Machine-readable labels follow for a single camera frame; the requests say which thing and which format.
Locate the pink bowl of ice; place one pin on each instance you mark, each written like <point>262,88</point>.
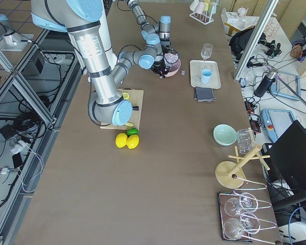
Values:
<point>172,62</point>

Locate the light blue cup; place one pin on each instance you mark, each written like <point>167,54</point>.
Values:
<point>206,75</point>

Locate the wooden cup stand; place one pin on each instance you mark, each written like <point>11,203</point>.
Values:
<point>231,175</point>

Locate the cream rabbit tray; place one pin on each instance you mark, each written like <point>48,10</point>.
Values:
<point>196,66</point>

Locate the bamboo cutting board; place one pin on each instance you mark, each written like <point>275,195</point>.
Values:
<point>136,99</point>

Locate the clear wine glass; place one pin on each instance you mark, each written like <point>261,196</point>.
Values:
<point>206,51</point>

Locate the half lemon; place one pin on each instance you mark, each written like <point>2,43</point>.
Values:
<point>126,96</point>

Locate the grey folded cloth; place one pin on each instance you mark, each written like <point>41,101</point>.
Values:
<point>204,94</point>

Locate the green lime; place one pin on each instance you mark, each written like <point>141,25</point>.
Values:
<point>132,131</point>

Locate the lower yellow lemon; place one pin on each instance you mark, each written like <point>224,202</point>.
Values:
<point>132,141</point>

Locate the yellow lemon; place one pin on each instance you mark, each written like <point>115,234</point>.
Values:
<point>132,141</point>
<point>120,140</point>

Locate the upper yellow lemon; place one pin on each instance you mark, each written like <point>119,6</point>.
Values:
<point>120,140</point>

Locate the green bowl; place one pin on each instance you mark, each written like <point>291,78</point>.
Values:
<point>224,135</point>

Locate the black water bottle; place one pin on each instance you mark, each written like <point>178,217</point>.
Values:
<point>265,84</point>

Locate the blue teach pendant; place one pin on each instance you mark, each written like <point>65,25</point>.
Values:
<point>276,122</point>

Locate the black monitor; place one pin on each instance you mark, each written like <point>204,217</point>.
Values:
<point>288,154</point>

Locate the black glass rack tray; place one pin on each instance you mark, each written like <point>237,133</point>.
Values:
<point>238,218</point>

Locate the white wire cup rack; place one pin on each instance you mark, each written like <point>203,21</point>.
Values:
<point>202,11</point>

